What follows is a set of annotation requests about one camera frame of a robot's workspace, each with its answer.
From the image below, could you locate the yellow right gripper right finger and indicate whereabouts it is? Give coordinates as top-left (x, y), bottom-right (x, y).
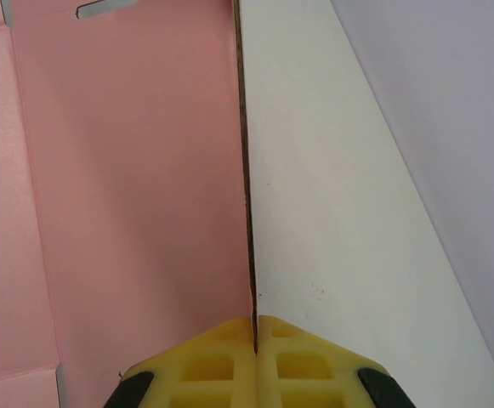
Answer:
top-left (256, 314), bottom-right (415, 408)

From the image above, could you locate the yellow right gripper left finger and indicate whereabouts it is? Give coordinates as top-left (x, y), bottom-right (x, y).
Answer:
top-left (105, 315), bottom-right (259, 408)

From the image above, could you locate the pink paper box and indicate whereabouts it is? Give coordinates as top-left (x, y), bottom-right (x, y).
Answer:
top-left (0, 0), bottom-right (259, 408)

